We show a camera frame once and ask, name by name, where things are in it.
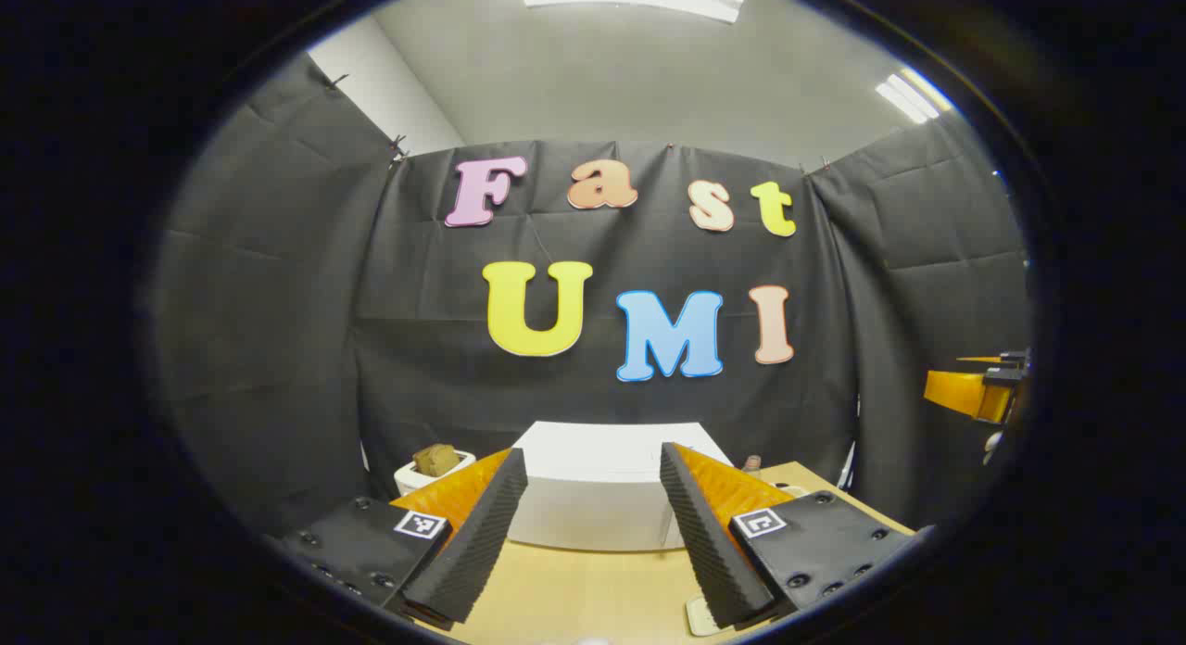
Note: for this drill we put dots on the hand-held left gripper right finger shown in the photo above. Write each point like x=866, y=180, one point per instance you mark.
x=709, y=552

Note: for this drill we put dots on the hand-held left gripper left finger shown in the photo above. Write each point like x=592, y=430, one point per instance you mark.
x=473, y=543

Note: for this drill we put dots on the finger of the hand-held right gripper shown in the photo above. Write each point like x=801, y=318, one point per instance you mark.
x=964, y=393

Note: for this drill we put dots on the white microwave oven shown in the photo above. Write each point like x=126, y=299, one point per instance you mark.
x=593, y=497

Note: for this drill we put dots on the pale green square plate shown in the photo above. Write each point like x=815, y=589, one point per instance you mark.
x=697, y=617

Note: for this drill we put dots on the white toaster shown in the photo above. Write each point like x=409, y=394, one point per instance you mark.
x=412, y=480

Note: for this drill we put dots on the brown bread slice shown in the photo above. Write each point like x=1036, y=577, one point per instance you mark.
x=435, y=460

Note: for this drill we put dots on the clear plastic bottle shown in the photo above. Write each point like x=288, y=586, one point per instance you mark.
x=752, y=466

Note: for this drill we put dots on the black backdrop cloth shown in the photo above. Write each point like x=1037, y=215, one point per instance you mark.
x=371, y=302

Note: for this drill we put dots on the long ceiling light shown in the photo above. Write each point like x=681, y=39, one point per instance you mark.
x=913, y=94

